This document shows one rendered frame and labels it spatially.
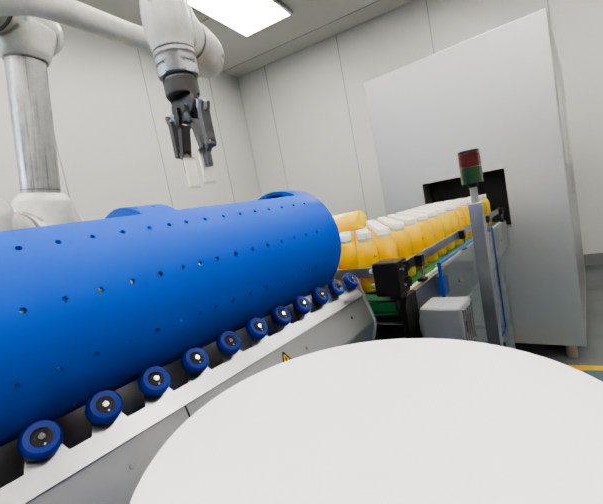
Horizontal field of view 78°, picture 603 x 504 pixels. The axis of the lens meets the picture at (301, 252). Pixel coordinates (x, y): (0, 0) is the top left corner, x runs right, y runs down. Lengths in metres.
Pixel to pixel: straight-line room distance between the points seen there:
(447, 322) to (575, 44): 4.42
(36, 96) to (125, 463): 1.04
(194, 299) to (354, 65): 5.07
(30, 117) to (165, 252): 0.82
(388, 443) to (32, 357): 0.40
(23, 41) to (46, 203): 0.44
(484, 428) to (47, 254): 0.49
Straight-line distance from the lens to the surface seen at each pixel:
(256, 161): 6.05
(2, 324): 0.51
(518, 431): 0.24
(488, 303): 1.32
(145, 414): 0.62
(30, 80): 1.37
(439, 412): 0.25
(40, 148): 1.33
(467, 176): 1.25
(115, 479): 0.61
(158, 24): 0.95
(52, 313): 0.52
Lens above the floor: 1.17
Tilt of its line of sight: 6 degrees down
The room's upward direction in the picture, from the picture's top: 11 degrees counter-clockwise
